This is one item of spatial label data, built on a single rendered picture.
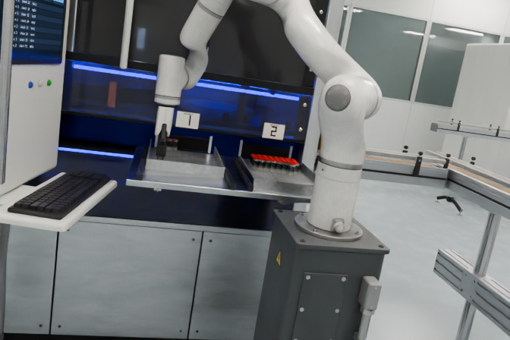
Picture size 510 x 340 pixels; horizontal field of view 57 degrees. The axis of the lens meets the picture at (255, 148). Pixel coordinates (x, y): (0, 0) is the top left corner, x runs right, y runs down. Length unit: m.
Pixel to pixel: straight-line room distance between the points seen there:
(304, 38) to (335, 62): 0.11
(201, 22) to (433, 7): 6.14
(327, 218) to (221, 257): 0.81
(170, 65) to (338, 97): 0.61
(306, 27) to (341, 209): 0.49
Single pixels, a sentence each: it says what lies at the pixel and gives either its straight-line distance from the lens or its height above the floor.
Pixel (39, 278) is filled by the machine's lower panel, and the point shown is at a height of 0.33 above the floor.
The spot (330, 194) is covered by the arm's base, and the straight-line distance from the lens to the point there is 1.24.
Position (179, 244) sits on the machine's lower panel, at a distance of 1.94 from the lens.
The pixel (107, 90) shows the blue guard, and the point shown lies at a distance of 1.80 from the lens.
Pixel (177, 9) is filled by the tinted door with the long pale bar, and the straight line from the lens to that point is 1.79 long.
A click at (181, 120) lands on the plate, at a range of 1.79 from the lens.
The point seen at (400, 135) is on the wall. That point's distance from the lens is 7.32.
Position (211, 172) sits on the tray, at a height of 0.89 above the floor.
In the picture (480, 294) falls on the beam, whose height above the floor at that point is 0.50.
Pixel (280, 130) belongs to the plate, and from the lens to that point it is 1.85.
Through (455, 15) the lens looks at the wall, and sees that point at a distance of 7.59.
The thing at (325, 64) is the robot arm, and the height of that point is 1.30.
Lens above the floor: 1.28
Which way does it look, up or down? 11 degrees down
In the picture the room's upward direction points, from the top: 9 degrees clockwise
